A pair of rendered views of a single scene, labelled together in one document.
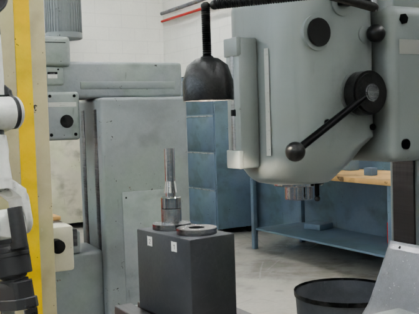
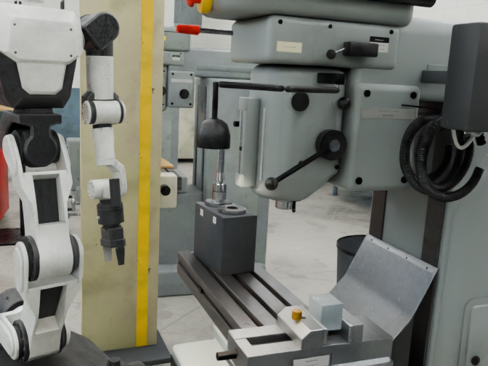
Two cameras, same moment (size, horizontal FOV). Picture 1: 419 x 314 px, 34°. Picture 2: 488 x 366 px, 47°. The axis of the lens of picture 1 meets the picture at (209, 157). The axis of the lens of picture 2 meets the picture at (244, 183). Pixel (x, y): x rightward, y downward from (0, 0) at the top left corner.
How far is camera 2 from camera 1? 0.35 m
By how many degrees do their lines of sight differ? 11
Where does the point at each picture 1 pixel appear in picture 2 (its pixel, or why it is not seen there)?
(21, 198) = (120, 172)
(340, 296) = not seen: hidden behind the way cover
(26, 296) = (118, 239)
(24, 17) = (149, 22)
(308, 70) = (290, 127)
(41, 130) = (156, 107)
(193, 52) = not seen: hidden behind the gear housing
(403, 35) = (365, 105)
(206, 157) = not seen: hidden behind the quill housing
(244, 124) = (245, 157)
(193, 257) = (225, 229)
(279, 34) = (272, 100)
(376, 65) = (346, 123)
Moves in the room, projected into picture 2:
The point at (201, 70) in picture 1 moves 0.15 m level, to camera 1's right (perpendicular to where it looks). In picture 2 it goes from (207, 128) to (279, 133)
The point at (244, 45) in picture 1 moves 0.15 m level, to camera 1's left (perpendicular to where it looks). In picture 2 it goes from (250, 104) to (187, 99)
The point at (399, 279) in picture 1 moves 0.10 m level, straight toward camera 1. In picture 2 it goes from (367, 262) to (359, 272)
